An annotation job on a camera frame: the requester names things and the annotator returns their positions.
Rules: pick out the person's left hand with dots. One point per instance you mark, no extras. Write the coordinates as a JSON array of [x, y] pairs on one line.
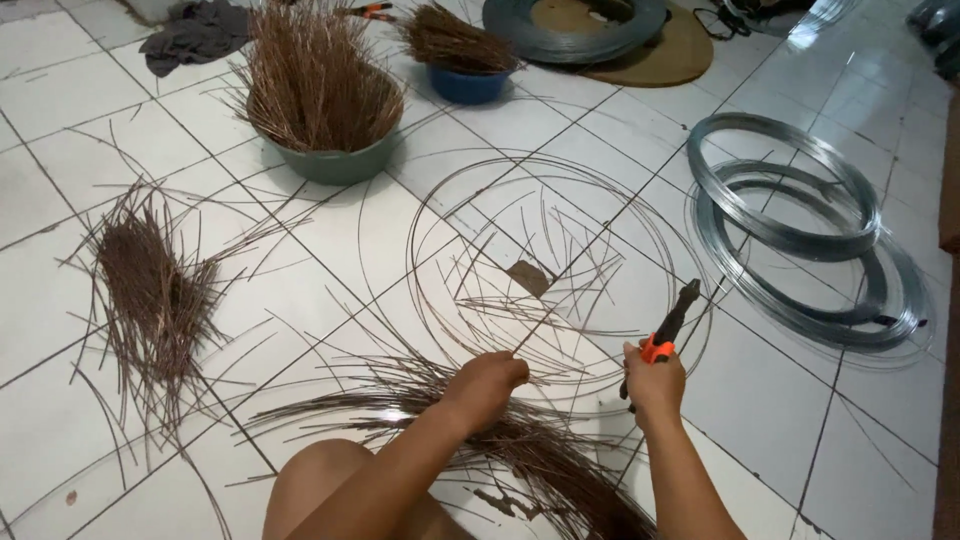
[[480, 390]]

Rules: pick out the person's right hand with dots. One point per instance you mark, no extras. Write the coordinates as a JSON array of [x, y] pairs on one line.
[[654, 386]]

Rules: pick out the person's right fingers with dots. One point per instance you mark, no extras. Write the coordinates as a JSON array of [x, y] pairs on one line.
[[631, 360]]

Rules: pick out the person's left fingers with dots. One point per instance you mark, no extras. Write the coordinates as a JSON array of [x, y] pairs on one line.
[[516, 370]]

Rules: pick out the person's bare leg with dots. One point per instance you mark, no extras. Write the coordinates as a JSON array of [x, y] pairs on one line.
[[322, 487]]

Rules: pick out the green plastic basin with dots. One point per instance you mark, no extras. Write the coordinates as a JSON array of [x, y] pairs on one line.
[[337, 165]]

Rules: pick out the blue plastic basin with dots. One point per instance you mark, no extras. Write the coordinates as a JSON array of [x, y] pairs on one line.
[[466, 86]]

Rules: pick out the brown round board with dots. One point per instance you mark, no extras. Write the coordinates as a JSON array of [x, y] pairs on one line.
[[675, 56]]

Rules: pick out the brown wooden furniture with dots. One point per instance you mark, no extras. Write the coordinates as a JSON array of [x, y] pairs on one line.
[[951, 187]]

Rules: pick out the orange black pliers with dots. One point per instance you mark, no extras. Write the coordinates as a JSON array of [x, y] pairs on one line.
[[371, 10]]

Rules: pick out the dark grey bundle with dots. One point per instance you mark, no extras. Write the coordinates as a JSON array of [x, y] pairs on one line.
[[937, 22]]

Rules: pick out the grey cloth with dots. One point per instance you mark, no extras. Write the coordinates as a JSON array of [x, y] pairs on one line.
[[196, 34]]

